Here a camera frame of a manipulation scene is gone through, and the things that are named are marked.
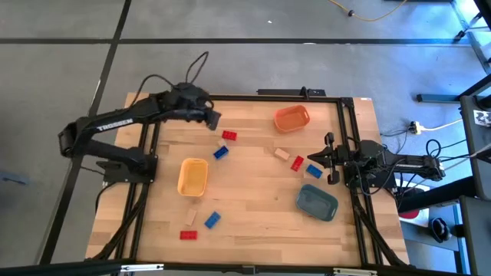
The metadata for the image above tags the grey side table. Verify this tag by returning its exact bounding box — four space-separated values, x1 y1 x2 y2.
458 94 491 200

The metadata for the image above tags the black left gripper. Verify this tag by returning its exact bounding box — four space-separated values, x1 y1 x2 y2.
153 82 222 131

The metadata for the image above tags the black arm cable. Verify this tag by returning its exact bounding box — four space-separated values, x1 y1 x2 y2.
130 51 210 108
424 137 471 160

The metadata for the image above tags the teal plastic bin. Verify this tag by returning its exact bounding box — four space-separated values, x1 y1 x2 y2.
295 183 340 222

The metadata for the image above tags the black diagonal beam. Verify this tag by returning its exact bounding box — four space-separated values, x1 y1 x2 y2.
397 176 477 214

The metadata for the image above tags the light grey shelf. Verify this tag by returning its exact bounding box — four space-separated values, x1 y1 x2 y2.
400 220 461 252

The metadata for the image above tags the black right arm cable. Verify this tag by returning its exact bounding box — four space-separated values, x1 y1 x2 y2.
424 137 471 160

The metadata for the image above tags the black aluminium table frame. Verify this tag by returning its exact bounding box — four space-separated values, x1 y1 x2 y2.
86 94 411 269

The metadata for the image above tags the orange plastic bin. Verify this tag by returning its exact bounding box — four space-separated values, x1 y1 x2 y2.
273 104 311 134

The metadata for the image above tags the black rig beam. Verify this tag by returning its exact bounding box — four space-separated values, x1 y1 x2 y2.
0 259 491 276

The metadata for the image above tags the red stool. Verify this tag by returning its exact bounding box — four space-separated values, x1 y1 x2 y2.
398 209 421 221

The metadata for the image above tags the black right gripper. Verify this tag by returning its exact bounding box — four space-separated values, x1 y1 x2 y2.
306 132 348 186

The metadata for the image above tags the grey cabinet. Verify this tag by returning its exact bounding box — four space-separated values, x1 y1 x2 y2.
458 195 491 276

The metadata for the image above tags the dark floor bar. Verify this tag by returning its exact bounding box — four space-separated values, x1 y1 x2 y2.
416 93 463 104

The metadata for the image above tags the metal cart frame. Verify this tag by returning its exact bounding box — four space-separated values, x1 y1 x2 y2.
450 0 491 76

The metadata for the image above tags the yellow cable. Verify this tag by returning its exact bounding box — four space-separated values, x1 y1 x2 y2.
328 0 408 23

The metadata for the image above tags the black rounded device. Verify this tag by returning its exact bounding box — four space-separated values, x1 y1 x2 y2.
429 216 453 244

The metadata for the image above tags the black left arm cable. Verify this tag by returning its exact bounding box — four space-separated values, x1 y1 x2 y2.
130 51 210 108

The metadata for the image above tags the yellow plastic bin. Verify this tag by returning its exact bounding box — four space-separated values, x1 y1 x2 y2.
176 157 209 198

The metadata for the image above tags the black-white marker tag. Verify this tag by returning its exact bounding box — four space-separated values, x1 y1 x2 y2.
473 109 491 128

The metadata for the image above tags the black flat bar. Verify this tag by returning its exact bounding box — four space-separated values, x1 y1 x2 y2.
255 87 328 98

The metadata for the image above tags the white power cable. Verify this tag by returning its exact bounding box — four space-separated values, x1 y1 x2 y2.
420 117 465 132

